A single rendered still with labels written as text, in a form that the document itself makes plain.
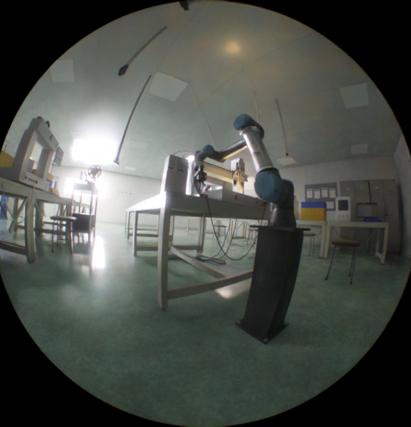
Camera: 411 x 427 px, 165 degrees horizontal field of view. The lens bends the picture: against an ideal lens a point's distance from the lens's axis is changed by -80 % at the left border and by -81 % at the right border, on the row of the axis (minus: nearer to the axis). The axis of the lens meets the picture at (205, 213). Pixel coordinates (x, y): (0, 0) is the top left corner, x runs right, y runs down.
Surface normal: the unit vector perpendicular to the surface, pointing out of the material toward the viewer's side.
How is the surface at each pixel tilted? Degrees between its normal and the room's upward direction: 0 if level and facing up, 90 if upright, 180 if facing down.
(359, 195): 90
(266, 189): 97
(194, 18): 180
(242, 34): 180
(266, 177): 97
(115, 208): 90
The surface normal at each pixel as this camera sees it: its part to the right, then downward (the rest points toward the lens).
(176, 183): 0.57, 0.00
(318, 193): -0.82, -0.09
